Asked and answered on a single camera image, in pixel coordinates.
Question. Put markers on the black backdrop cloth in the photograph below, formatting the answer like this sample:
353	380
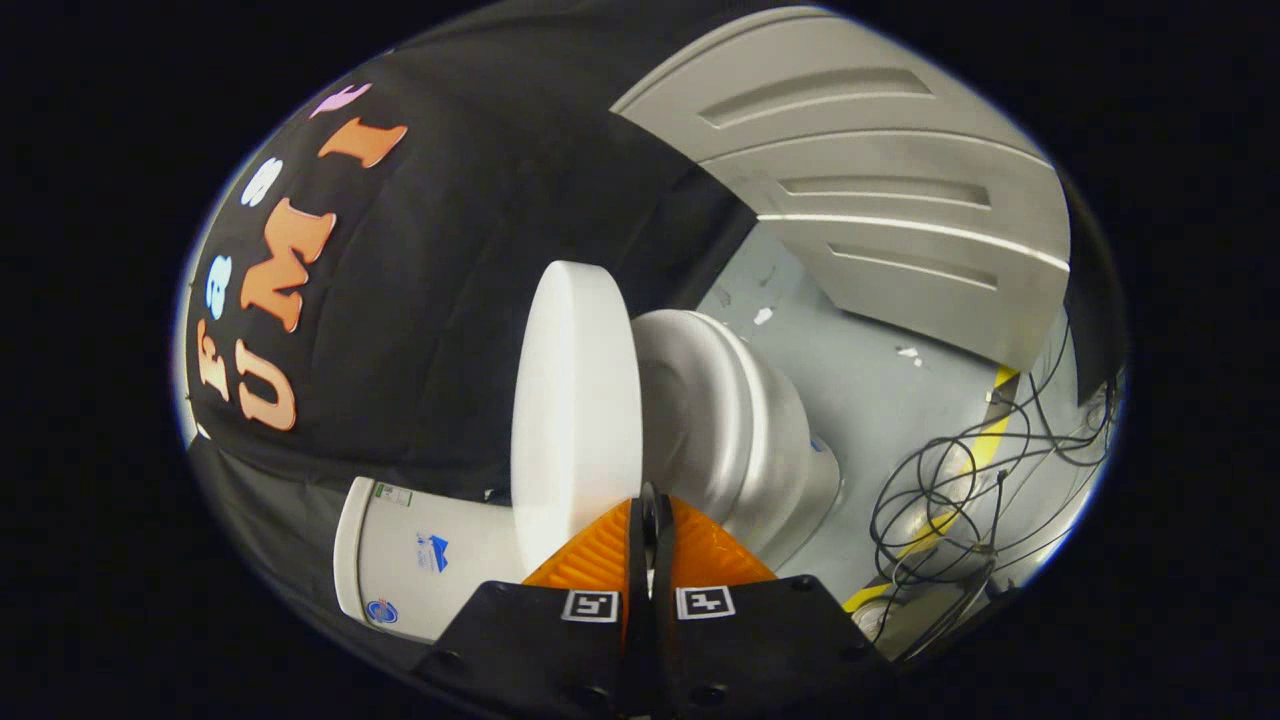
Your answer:
450	280

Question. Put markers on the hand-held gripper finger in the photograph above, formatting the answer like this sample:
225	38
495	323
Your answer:
662	640
640	640

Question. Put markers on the dark panel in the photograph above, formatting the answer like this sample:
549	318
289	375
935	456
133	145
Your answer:
1095	290

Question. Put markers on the white toilet lid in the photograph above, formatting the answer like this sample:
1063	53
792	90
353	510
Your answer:
575	400

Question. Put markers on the white plastic drawer cabinet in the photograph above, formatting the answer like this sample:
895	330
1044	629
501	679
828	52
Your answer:
880	160

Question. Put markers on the yellow floor tape strip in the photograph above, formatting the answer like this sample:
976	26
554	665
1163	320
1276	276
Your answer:
985	440

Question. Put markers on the white ceramic toilet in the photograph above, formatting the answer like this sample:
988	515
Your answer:
740	430

